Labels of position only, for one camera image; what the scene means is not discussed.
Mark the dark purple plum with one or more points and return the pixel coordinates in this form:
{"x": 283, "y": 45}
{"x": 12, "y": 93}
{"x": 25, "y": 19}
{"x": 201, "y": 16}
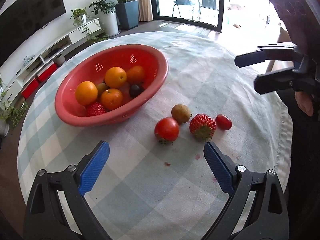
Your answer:
{"x": 135, "y": 90}

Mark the big red strawberry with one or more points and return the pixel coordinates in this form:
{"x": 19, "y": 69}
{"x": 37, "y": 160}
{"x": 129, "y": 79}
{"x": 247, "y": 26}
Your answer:
{"x": 202, "y": 126}

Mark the orange fruit in bowl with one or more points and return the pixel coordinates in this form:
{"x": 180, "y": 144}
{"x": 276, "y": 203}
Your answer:
{"x": 135, "y": 75}
{"x": 86, "y": 93}

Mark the left red storage box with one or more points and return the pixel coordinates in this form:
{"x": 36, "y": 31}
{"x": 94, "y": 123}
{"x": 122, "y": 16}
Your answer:
{"x": 30, "y": 88}

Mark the large orange fruit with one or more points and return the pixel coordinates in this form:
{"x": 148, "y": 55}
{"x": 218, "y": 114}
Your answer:
{"x": 115, "y": 77}

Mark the person's right hand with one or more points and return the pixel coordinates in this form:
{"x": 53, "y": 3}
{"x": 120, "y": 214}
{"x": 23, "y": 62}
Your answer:
{"x": 304, "y": 102}

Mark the black balcony chair right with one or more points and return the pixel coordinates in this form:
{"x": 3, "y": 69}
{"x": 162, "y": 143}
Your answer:
{"x": 208, "y": 4}

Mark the trailing plant on console left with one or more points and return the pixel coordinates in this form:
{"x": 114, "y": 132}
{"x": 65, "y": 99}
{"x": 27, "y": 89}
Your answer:
{"x": 11, "y": 113}

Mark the small grey pot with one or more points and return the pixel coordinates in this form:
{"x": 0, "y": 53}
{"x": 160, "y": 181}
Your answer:
{"x": 60, "y": 59}

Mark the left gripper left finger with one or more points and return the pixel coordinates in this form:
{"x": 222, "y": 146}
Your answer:
{"x": 44, "y": 215}

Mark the plant in white tall pot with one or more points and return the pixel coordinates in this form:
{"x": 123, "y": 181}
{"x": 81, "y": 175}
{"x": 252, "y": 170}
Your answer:
{"x": 106, "y": 12}

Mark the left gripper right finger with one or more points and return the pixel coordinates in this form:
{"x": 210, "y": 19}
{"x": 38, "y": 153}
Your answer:
{"x": 268, "y": 217}

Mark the small red cherry tomato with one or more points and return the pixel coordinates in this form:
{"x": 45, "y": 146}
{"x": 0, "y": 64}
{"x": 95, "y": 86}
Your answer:
{"x": 223, "y": 122}

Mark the right red storage box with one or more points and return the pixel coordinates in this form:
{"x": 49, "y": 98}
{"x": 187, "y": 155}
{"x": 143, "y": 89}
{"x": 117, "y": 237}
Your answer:
{"x": 44, "y": 74}

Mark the red plastic colander bowl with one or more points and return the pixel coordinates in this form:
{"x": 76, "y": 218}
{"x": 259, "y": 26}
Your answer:
{"x": 94, "y": 68}

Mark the round red tomato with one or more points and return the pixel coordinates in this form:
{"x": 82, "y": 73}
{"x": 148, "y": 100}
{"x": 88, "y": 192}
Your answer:
{"x": 167, "y": 130}

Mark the small brown longan fruit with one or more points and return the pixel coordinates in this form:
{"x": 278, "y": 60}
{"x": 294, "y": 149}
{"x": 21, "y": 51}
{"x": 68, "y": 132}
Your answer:
{"x": 101, "y": 87}

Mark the trailing plant on console right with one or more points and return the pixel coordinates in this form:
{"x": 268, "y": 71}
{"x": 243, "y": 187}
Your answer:
{"x": 83, "y": 25}

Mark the orange fruit far in bowl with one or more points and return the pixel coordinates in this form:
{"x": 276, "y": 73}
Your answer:
{"x": 135, "y": 75}

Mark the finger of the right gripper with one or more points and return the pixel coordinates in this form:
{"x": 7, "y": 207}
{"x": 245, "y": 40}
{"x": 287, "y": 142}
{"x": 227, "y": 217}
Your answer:
{"x": 272, "y": 52}
{"x": 274, "y": 81}

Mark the black wall television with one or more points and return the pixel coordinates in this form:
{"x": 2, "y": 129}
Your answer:
{"x": 23, "y": 18}

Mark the red storage box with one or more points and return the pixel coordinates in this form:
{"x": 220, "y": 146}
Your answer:
{"x": 44, "y": 74}
{"x": 30, "y": 88}

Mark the tall plant blue pot right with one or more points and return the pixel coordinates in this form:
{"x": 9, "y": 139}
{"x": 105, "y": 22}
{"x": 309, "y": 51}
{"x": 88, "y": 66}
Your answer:
{"x": 127, "y": 12}

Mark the white tv console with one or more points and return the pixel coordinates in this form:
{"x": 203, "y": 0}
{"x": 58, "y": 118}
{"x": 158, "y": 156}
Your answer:
{"x": 45, "y": 57}

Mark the checkered green white tablecloth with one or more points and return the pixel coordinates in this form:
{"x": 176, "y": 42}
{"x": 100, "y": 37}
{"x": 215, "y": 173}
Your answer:
{"x": 149, "y": 190}

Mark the small orange fruit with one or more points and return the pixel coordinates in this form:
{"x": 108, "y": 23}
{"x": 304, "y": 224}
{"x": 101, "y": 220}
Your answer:
{"x": 111, "y": 98}

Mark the trailing plant on console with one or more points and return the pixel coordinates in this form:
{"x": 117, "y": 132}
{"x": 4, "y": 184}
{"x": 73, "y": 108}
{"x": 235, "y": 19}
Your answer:
{"x": 83, "y": 25}
{"x": 11, "y": 113}

